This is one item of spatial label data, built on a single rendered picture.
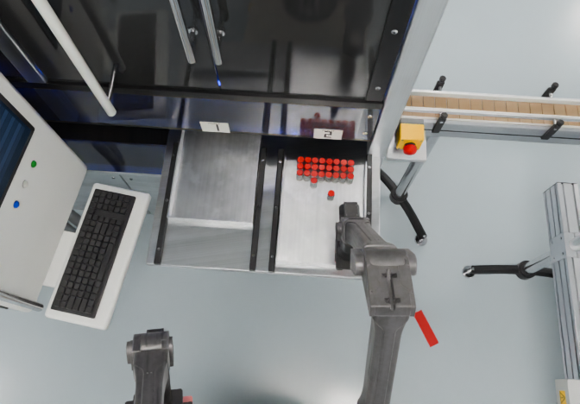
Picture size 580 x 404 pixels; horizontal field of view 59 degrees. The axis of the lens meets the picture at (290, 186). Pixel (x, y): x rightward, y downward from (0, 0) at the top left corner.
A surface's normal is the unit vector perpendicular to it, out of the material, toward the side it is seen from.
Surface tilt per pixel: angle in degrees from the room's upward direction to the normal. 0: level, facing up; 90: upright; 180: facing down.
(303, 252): 0
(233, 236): 0
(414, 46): 90
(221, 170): 0
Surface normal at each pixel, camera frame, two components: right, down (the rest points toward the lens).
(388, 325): 0.00, 0.51
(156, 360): 0.05, -0.88
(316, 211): 0.00, -0.37
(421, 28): -0.07, 0.93
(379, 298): 0.01, -0.60
